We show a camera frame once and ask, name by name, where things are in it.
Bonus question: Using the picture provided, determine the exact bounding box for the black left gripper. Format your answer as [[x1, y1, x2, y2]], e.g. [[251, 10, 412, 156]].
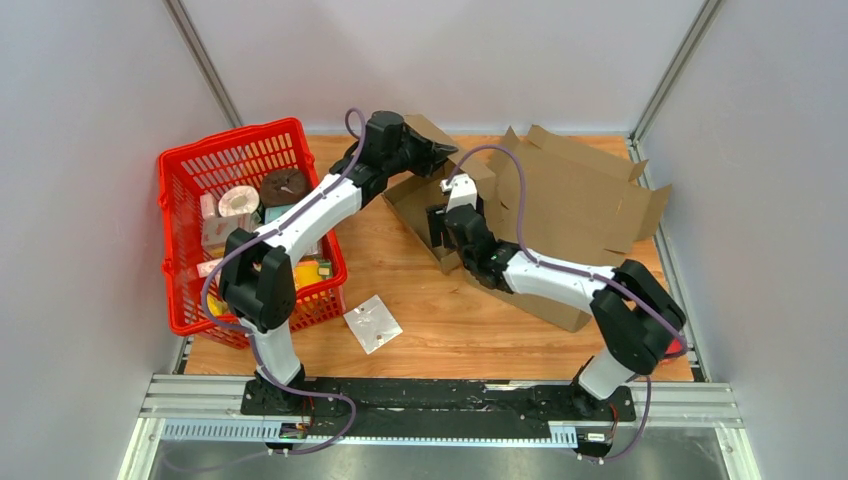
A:
[[383, 128, 457, 178]]

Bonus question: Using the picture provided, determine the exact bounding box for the brown cardboard box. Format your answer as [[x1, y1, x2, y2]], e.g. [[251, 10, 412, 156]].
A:
[[383, 147, 591, 333]]

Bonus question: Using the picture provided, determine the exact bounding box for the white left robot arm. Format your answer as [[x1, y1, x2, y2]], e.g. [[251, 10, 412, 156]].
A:
[[215, 111, 458, 415]]

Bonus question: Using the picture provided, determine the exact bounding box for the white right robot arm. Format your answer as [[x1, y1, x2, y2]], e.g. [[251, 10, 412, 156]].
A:
[[427, 205, 686, 419]]

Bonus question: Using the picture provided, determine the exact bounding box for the brown round cake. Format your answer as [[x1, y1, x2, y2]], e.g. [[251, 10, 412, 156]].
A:
[[259, 168, 309, 208]]

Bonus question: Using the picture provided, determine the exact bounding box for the clear plastic bag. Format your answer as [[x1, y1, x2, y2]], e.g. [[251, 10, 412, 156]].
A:
[[343, 295, 403, 355]]

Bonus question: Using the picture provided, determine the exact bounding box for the red plastic basket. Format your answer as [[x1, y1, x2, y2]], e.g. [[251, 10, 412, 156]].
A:
[[158, 117, 347, 349]]

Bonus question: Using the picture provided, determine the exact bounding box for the pink white tape roll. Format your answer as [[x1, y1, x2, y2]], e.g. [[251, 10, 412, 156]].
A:
[[217, 185, 260, 217]]

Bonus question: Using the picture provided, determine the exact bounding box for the pink white carton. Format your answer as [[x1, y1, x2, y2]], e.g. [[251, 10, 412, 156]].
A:
[[200, 213, 255, 258]]

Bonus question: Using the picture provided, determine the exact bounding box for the red apple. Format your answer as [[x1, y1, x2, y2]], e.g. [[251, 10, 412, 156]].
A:
[[664, 339, 686, 360]]

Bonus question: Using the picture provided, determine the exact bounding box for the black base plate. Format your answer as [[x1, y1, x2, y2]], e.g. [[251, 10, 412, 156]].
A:
[[240, 377, 637, 440]]

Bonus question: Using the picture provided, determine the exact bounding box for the aluminium front rail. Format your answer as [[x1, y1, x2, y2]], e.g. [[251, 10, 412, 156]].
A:
[[141, 375, 746, 448]]

